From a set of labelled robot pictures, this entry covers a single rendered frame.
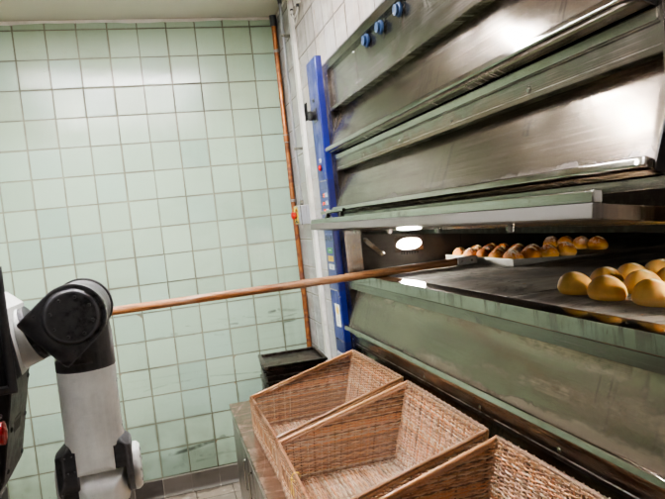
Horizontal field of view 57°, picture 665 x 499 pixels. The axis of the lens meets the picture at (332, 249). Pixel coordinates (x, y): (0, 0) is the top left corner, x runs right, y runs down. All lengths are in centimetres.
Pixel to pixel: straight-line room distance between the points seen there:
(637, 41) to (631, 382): 60
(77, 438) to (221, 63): 281
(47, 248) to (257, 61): 153
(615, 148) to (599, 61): 16
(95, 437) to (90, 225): 251
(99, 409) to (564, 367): 93
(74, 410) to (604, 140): 99
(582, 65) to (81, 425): 106
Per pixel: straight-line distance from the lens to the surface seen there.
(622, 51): 118
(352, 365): 267
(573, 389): 139
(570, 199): 104
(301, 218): 321
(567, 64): 129
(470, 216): 131
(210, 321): 352
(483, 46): 154
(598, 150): 120
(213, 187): 350
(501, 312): 155
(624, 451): 127
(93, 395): 104
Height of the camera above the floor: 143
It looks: 3 degrees down
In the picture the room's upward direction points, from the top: 6 degrees counter-clockwise
